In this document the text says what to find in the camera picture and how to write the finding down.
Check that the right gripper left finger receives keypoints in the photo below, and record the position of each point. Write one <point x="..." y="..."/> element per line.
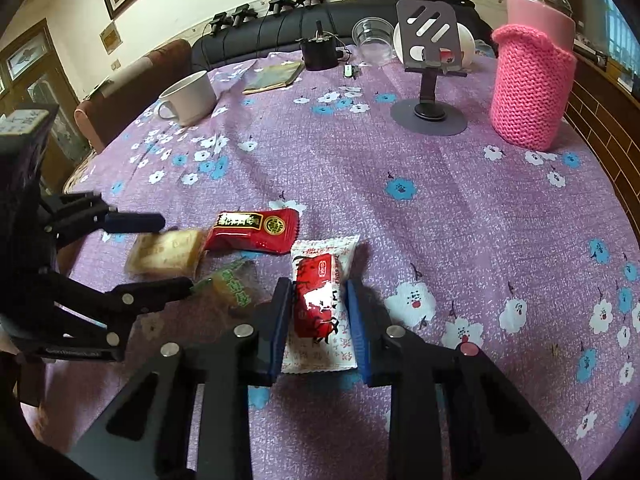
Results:
<point x="184" y="414"/>

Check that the white plastic jar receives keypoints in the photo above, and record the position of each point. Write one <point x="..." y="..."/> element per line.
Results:
<point x="467" y="44"/>

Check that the clear plastic container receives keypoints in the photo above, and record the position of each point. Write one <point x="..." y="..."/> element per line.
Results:
<point x="374" y="38"/>

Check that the white red snack packet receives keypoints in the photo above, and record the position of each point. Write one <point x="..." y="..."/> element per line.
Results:
<point x="319" y="338"/>

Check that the black leather sofa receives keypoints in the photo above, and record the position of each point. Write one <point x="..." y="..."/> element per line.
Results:
<point x="282" y="32"/>

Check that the wooden glass door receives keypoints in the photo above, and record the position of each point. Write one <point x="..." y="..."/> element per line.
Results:
<point x="31" y="73"/>

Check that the yellow biscuit packet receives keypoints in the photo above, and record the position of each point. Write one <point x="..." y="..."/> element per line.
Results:
<point x="172" y="253"/>

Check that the purple floral tablecloth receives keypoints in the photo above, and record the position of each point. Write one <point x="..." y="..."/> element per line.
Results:
<point x="527" y="254"/>

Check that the white ceramic mug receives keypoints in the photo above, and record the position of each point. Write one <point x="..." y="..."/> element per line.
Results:
<point x="188" y="100"/>

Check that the small wall plaque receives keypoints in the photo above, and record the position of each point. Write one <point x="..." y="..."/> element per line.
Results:
<point x="110" y="38"/>

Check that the green booklet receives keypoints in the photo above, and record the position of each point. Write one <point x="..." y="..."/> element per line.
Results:
<point x="274" y="77"/>

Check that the grey phone stand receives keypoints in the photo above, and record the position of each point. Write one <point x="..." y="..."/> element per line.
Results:
<point x="430" y="47"/>

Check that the wooden cabinet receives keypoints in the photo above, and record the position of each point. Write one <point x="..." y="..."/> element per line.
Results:
<point x="606" y="116"/>

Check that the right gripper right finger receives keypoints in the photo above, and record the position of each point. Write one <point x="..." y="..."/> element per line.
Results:
<point x="453" y="413"/>

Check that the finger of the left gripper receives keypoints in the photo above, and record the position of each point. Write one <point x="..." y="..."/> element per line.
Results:
<point x="133" y="222"/>

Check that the brown armchair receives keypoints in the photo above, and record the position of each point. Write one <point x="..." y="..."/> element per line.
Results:
<point x="124" y="95"/>

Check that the pink knitted bottle cover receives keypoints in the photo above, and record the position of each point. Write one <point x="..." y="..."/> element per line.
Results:
<point x="535" y="72"/>

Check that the red rectangular snack packet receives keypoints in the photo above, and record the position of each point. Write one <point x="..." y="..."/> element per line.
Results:
<point x="270" y="231"/>

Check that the black small cup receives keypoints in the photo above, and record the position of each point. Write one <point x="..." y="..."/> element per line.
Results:
<point x="321" y="50"/>

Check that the green candy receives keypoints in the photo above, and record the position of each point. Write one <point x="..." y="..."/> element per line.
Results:
<point x="231" y="288"/>

